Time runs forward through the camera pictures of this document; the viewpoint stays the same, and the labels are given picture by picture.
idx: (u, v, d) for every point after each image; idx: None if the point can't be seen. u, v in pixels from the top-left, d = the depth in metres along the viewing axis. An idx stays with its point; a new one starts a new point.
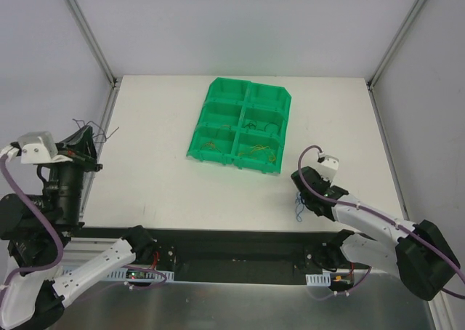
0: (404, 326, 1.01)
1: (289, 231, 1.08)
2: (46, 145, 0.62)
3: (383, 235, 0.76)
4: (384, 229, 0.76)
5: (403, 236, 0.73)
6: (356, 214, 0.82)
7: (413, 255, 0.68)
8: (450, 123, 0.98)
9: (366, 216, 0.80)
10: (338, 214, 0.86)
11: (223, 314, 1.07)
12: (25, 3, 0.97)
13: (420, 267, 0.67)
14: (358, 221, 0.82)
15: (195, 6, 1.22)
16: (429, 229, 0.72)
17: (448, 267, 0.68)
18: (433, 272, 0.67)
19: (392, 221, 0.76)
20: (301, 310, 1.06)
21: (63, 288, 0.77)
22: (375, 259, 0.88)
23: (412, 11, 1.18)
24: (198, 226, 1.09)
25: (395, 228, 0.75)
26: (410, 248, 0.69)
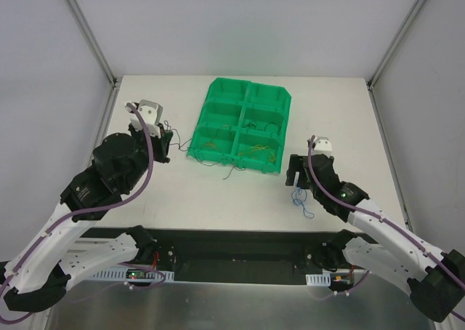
0: (402, 326, 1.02)
1: (289, 232, 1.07)
2: (157, 113, 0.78)
3: (409, 258, 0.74)
4: (410, 252, 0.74)
5: (429, 264, 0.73)
6: (380, 228, 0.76)
7: (439, 288, 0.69)
8: (450, 123, 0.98)
9: (391, 232, 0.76)
10: (355, 220, 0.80)
11: (223, 313, 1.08)
12: (25, 3, 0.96)
13: (439, 299, 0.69)
14: (377, 234, 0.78)
15: (196, 6, 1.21)
16: (455, 259, 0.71)
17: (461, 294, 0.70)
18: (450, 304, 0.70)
19: (421, 246, 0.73)
20: (301, 311, 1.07)
21: (70, 268, 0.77)
22: (379, 270, 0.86)
23: (413, 11, 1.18)
24: (197, 226, 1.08)
25: (422, 254, 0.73)
26: (437, 281, 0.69)
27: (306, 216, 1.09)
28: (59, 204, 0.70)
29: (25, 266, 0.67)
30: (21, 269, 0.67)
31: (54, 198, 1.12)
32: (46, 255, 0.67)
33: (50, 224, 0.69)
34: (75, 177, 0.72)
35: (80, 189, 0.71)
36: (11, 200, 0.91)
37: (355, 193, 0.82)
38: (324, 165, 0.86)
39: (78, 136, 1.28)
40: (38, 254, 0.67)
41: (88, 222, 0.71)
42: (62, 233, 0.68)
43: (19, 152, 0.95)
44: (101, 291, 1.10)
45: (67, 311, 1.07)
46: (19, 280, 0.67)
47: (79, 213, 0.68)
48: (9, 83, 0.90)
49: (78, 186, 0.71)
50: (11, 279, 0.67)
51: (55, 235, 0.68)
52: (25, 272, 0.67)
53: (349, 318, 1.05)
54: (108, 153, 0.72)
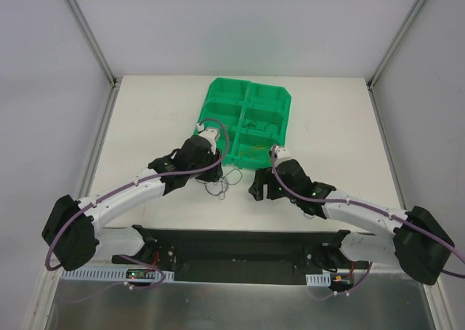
0: (405, 326, 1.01)
1: (287, 231, 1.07)
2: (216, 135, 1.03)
3: (379, 227, 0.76)
4: (378, 222, 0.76)
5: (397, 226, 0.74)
6: (347, 209, 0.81)
7: (412, 244, 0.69)
8: (450, 123, 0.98)
9: (359, 210, 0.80)
10: (329, 211, 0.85)
11: (224, 314, 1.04)
12: (24, 4, 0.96)
13: (419, 257, 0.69)
14: (349, 216, 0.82)
15: (196, 6, 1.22)
16: (421, 215, 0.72)
17: (443, 249, 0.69)
18: (433, 259, 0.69)
19: (384, 212, 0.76)
20: (301, 311, 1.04)
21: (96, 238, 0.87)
22: (375, 256, 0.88)
23: (412, 11, 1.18)
24: (197, 226, 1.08)
25: (389, 219, 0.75)
26: (407, 237, 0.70)
27: (306, 217, 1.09)
28: (148, 168, 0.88)
29: (105, 202, 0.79)
30: (102, 203, 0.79)
31: (54, 198, 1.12)
32: (126, 200, 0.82)
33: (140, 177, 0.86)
34: (163, 157, 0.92)
35: (168, 163, 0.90)
36: (11, 200, 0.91)
37: (325, 190, 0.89)
38: (296, 168, 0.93)
39: (78, 135, 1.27)
40: (123, 195, 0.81)
41: (158, 190, 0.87)
42: (148, 187, 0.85)
43: (19, 152, 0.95)
44: (99, 291, 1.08)
45: (65, 311, 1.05)
46: (97, 211, 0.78)
47: (163, 175, 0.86)
48: (9, 83, 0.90)
49: (166, 162, 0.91)
50: (88, 208, 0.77)
51: (142, 186, 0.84)
52: (104, 206, 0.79)
53: (352, 318, 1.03)
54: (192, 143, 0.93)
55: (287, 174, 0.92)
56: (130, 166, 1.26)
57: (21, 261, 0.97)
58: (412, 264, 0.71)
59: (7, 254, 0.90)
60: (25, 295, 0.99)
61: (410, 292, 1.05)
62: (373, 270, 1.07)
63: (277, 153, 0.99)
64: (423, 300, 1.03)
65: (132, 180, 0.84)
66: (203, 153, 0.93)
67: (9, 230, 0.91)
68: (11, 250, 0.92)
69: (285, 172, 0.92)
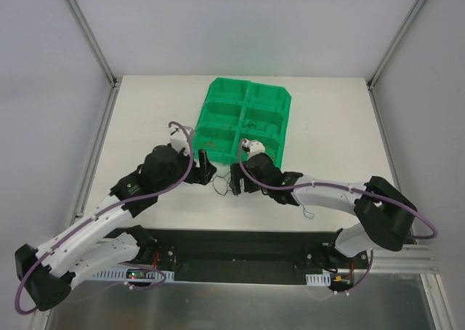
0: (405, 325, 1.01)
1: (291, 232, 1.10)
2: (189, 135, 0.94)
3: (342, 201, 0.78)
4: (341, 196, 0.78)
5: (358, 197, 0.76)
6: (314, 191, 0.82)
7: (372, 213, 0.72)
8: (450, 123, 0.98)
9: (322, 189, 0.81)
10: (299, 197, 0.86)
11: (224, 313, 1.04)
12: (25, 3, 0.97)
13: (382, 224, 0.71)
14: (317, 197, 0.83)
15: (196, 6, 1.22)
16: (378, 184, 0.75)
17: (405, 214, 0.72)
18: (395, 224, 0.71)
19: (345, 186, 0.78)
20: (301, 310, 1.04)
21: (75, 267, 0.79)
22: (358, 242, 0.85)
23: (412, 11, 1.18)
24: (199, 226, 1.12)
25: (349, 192, 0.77)
26: (368, 207, 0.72)
27: (306, 217, 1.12)
28: (110, 195, 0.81)
29: (64, 244, 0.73)
30: (59, 248, 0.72)
31: (54, 198, 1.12)
32: (89, 237, 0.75)
33: (99, 209, 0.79)
34: (126, 176, 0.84)
35: (131, 184, 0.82)
36: (11, 200, 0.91)
37: (294, 176, 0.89)
38: (264, 162, 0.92)
39: (78, 136, 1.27)
40: (84, 232, 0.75)
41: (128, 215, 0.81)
42: (110, 219, 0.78)
43: (19, 151, 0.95)
44: (99, 291, 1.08)
45: (67, 311, 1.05)
46: (55, 258, 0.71)
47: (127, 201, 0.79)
48: (9, 83, 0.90)
49: (129, 182, 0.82)
50: (44, 258, 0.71)
51: (102, 219, 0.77)
52: (62, 251, 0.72)
53: (352, 318, 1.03)
54: (153, 160, 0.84)
55: (255, 167, 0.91)
56: (130, 166, 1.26)
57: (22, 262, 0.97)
58: (378, 233, 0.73)
59: (8, 254, 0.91)
60: (24, 296, 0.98)
61: (410, 291, 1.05)
62: (373, 270, 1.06)
63: (249, 146, 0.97)
64: (423, 300, 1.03)
65: (91, 215, 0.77)
66: (167, 168, 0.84)
67: (9, 230, 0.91)
68: (12, 250, 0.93)
69: (254, 166, 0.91)
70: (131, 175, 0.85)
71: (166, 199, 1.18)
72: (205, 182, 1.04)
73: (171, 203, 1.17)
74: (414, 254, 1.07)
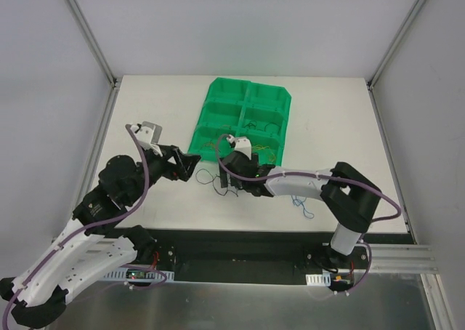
0: (405, 325, 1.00)
1: (288, 232, 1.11)
2: (155, 132, 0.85)
3: (311, 188, 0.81)
4: (309, 183, 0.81)
5: (325, 182, 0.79)
6: (285, 181, 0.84)
7: (338, 198, 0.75)
8: (450, 123, 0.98)
9: (293, 179, 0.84)
10: (272, 187, 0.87)
11: (224, 313, 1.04)
12: (25, 4, 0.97)
13: (348, 208, 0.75)
14: (288, 186, 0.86)
15: (195, 6, 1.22)
16: (344, 169, 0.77)
17: (370, 196, 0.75)
18: (361, 207, 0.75)
19: (312, 173, 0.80)
20: (301, 311, 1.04)
21: (67, 283, 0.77)
22: (341, 235, 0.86)
23: (412, 11, 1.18)
24: (198, 226, 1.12)
25: (317, 179, 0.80)
26: (333, 193, 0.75)
27: (306, 217, 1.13)
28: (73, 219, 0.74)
29: (34, 279, 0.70)
30: (30, 282, 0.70)
31: (54, 198, 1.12)
32: (56, 270, 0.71)
33: (62, 238, 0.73)
34: (88, 194, 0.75)
35: (93, 205, 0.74)
36: (12, 200, 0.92)
37: (267, 168, 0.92)
38: (236, 158, 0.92)
39: (78, 136, 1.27)
40: (49, 267, 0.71)
41: (98, 235, 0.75)
42: (74, 246, 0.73)
43: (19, 151, 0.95)
44: (99, 291, 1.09)
45: (67, 311, 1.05)
46: (28, 293, 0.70)
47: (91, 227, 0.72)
48: (9, 83, 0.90)
49: (90, 202, 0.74)
50: (19, 294, 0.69)
51: (67, 248, 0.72)
52: (34, 285, 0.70)
53: (352, 318, 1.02)
54: (111, 175, 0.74)
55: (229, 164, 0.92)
56: None
57: (22, 262, 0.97)
58: (346, 217, 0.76)
59: (8, 254, 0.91)
60: None
61: (410, 291, 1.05)
62: (373, 270, 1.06)
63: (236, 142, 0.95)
64: (423, 300, 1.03)
65: (54, 246, 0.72)
66: (126, 182, 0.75)
67: (9, 230, 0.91)
68: (13, 251, 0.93)
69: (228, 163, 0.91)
70: (94, 191, 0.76)
71: (166, 199, 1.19)
72: (186, 179, 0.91)
73: (171, 203, 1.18)
74: (413, 254, 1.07)
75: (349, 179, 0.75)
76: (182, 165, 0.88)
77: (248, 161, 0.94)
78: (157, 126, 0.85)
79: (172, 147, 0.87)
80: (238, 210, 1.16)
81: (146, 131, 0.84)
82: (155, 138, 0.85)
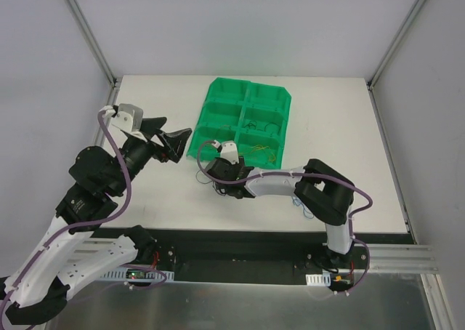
0: (405, 325, 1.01)
1: (288, 232, 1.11)
2: (135, 118, 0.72)
3: (286, 186, 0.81)
4: (285, 182, 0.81)
5: (298, 180, 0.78)
6: (263, 182, 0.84)
7: (312, 193, 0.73)
8: (450, 123, 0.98)
9: (269, 179, 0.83)
10: (253, 189, 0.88)
11: (224, 314, 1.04)
12: (25, 4, 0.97)
13: (324, 203, 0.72)
14: (265, 186, 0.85)
15: (195, 6, 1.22)
16: (316, 165, 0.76)
17: (346, 191, 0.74)
18: (336, 201, 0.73)
19: (286, 172, 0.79)
20: (301, 311, 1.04)
21: (68, 278, 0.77)
22: (333, 235, 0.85)
23: (412, 11, 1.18)
24: (197, 226, 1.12)
25: (291, 177, 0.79)
26: (307, 189, 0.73)
27: (306, 217, 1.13)
28: (57, 217, 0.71)
29: (25, 280, 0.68)
30: (21, 283, 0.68)
31: (54, 198, 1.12)
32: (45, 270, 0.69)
33: (48, 237, 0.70)
34: (70, 189, 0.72)
35: (75, 201, 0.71)
36: (11, 200, 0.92)
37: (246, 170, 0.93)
38: (216, 163, 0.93)
39: (78, 135, 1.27)
40: (38, 268, 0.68)
41: (84, 234, 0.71)
42: (60, 246, 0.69)
43: (19, 151, 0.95)
44: (99, 291, 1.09)
45: (67, 311, 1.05)
46: (20, 294, 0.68)
47: (74, 227, 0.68)
48: (9, 83, 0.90)
49: (73, 198, 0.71)
50: (11, 294, 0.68)
51: (53, 248, 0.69)
52: (25, 286, 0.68)
53: (352, 318, 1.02)
54: (83, 171, 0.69)
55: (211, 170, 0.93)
56: None
57: (22, 262, 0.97)
58: (322, 214, 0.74)
59: (7, 254, 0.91)
60: None
61: (409, 291, 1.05)
62: (373, 270, 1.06)
63: (224, 147, 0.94)
64: (423, 300, 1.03)
65: (39, 247, 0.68)
66: (101, 174, 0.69)
67: (9, 230, 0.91)
68: (12, 250, 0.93)
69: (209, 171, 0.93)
70: (78, 186, 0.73)
71: (166, 199, 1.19)
72: (177, 159, 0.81)
73: (171, 203, 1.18)
74: (413, 254, 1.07)
75: (322, 174, 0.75)
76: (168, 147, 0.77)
77: (228, 166, 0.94)
78: (137, 110, 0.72)
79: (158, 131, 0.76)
80: (238, 211, 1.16)
81: (125, 117, 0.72)
82: (138, 123, 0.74)
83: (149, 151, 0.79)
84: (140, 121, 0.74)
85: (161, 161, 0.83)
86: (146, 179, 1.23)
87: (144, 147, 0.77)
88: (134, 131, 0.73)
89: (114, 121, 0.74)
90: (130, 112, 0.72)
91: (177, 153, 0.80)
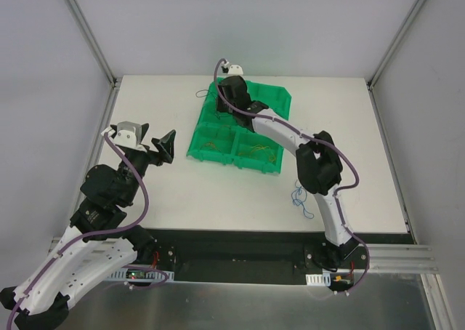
0: (405, 326, 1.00)
1: (288, 232, 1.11)
2: (136, 134, 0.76)
3: (290, 142, 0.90)
4: (291, 137, 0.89)
5: (304, 142, 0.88)
6: (271, 125, 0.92)
7: (308, 158, 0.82)
8: (450, 123, 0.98)
9: (277, 127, 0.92)
10: (257, 126, 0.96)
11: (224, 314, 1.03)
12: (25, 5, 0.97)
13: (311, 170, 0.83)
14: (272, 131, 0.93)
15: (195, 6, 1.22)
16: (322, 137, 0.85)
17: (332, 168, 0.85)
18: (322, 174, 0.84)
19: (297, 131, 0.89)
20: (301, 311, 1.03)
21: (68, 288, 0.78)
22: (325, 216, 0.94)
23: (412, 11, 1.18)
24: (197, 226, 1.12)
25: (299, 137, 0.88)
26: (306, 153, 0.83)
27: (306, 216, 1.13)
28: (71, 227, 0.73)
29: (35, 288, 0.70)
30: (32, 291, 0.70)
31: (55, 198, 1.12)
32: (56, 278, 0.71)
33: (62, 246, 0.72)
34: (83, 201, 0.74)
35: (89, 212, 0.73)
36: (11, 200, 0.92)
37: (259, 107, 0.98)
38: (237, 83, 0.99)
39: (78, 135, 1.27)
40: (50, 275, 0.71)
41: (96, 241, 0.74)
42: (73, 253, 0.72)
43: (19, 152, 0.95)
44: (99, 290, 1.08)
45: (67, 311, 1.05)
46: (30, 301, 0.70)
47: (89, 235, 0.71)
48: (9, 83, 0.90)
49: (86, 209, 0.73)
50: (21, 302, 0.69)
51: (66, 256, 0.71)
52: (35, 293, 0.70)
53: (352, 319, 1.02)
54: (94, 187, 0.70)
55: (228, 85, 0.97)
56: None
57: (24, 262, 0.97)
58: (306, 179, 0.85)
59: (7, 254, 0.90)
60: None
61: (410, 291, 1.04)
62: (373, 270, 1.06)
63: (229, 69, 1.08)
64: (423, 300, 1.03)
65: (53, 255, 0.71)
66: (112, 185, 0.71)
67: (9, 230, 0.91)
68: (14, 251, 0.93)
69: (227, 84, 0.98)
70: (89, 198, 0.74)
71: (166, 199, 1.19)
72: (171, 161, 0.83)
73: (171, 203, 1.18)
74: (413, 254, 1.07)
75: (325, 142, 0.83)
76: (166, 153, 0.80)
77: (245, 91, 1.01)
78: (136, 126, 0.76)
79: (154, 139, 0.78)
80: (238, 210, 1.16)
81: (127, 134, 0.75)
82: (139, 137, 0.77)
83: (147, 159, 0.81)
84: (141, 134, 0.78)
85: (158, 165, 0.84)
86: (146, 179, 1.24)
87: (142, 155, 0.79)
88: (137, 145, 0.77)
89: (113, 139, 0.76)
90: (131, 129, 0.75)
91: (171, 154, 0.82)
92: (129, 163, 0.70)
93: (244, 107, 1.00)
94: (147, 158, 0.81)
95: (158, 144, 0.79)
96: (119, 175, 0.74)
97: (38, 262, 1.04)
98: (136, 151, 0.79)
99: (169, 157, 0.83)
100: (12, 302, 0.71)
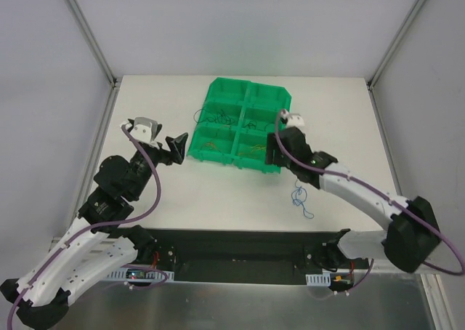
0: (404, 325, 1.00)
1: (286, 230, 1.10)
2: (152, 129, 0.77)
3: (375, 209, 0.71)
4: (376, 203, 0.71)
5: (396, 211, 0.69)
6: (345, 185, 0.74)
7: (405, 232, 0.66)
8: (450, 123, 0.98)
9: (358, 188, 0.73)
10: (325, 184, 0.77)
11: (223, 314, 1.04)
12: (25, 4, 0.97)
13: (407, 248, 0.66)
14: (346, 192, 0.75)
15: (195, 6, 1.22)
16: (421, 205, 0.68)
17: (432, 240, 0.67)
18: (420, 250, 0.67)
19: (385, 195, 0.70)
20: (301, 311, 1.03)
21: (69, 284, 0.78)
22: (364, 247, 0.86)
23: (412, 11, 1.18)
24: (197, 226, 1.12)
25: (388, 204, 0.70)
26: (402, 226, 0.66)
27: (306, 216, 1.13)
28: (78, 219, 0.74)
29: (41, 278, 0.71)
30: (36, 281, 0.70)
31: (54, 198, 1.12)
32: (62, 270, 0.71)
33: (69, 236, 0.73)
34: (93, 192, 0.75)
35: (99, 203, 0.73)
36: (11, 199, 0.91)
37: (326, 161, 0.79)
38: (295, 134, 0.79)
39: (78, 134, 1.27)
40: (56, 267, 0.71)
41: (104, 234, 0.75)
42: (81, 245, 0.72)
43: (19, 152, 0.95)
44: (99, 290, 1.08)
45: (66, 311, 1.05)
46: (35, 292, 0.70)
47: (96, 227, 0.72)
48: (9, 83, 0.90)
49: (96, 200, 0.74)
50: (25, 293, 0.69)
51: (73, 247, 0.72)
52: (41, 284, 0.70)
53: (352, 319, 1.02)
54: (107, 176, 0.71)
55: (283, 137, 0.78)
56: None
57: (24, 262, 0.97)
58: (397, 251, 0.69)
59: (7, 253, 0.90)
60: None
61: (408, 292, 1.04)
62: (373, 270, 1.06)
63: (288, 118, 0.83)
64: (423, 300, 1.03)
65: (60, 246, 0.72)
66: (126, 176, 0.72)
67: (9, 230, 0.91)
68: (14, 251, 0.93)
69: (283, 135, 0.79)
70: (99, 189, 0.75)
71: (166, 199, 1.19)
72: (181, 161, 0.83)
73: (171, 203, 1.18)
74: None
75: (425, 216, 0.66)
76: (177, 153, 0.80)
77: (305, 142, 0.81)
78: (152, 122, 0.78)
79: (168, 137, 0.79)
80: (238, 210, 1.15)
81: (142, 129, 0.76)
82: (153, 134, 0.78)
83: (158, 156, 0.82)
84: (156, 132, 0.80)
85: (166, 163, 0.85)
86: None
87: (154, 150, 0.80)
88: (152, 140, 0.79)
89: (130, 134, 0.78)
90: (147, 125, 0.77)
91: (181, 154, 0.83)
92: (144, 153, 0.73)
93: (306, 160, 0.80)
94: (158, 155, 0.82)
95: (171, 142, 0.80)
96: (131, 168, 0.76)
97: (37, 262, 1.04)
98: (148, 146, 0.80)
99: (179, 158, 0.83)
100: (12, 296, 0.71)
